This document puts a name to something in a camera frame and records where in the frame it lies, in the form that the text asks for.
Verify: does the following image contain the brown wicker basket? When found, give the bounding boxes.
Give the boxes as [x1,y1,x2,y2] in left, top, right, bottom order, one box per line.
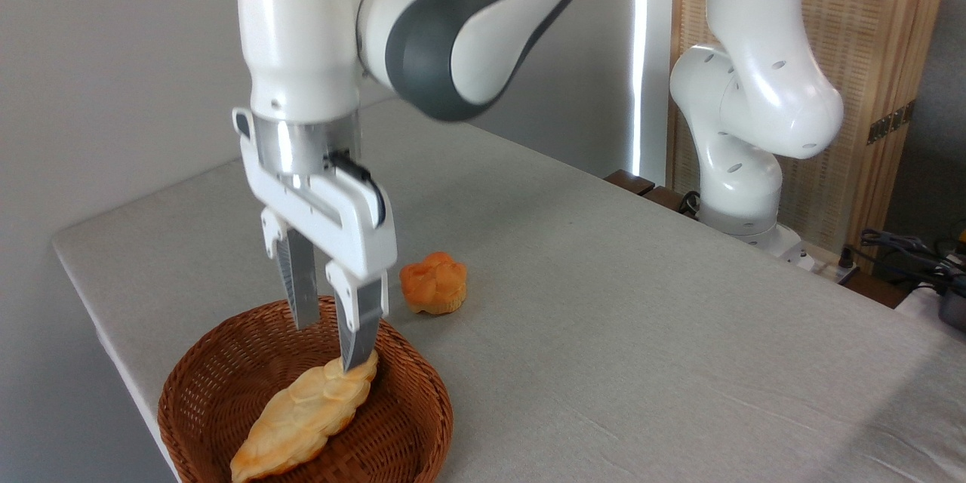
[158,296,454,483]

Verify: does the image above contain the long pale braided bread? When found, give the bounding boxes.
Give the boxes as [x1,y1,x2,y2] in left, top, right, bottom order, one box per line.
[230,351,379,483]

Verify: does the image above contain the black cable bundle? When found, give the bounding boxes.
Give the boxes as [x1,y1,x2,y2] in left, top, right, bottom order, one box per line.
[839,229,966,284]

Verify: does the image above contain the wooden slatted screen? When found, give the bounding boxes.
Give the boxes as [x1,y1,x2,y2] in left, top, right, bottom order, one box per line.
[668,0,955,261]

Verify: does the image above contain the dark metal screen hinge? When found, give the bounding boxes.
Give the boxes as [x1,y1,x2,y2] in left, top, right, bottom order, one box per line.
[866,100,916,145]

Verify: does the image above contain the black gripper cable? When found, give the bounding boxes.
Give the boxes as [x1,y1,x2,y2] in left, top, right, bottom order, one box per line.
[330,153,386,227]

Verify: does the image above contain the grey tablecloth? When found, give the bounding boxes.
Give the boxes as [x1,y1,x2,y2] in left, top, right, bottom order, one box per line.
[51,98,966,483]

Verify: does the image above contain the small orange bread bun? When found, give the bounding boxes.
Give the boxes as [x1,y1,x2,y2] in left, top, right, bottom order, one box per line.
[399,252,468,315]

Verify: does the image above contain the dark brown wooden block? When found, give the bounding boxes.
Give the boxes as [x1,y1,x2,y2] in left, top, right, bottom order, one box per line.
[641,186,699,218]
[604,170,656,195]

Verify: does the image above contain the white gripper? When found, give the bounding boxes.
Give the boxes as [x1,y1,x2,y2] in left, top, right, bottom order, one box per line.
[232,107,398,372]

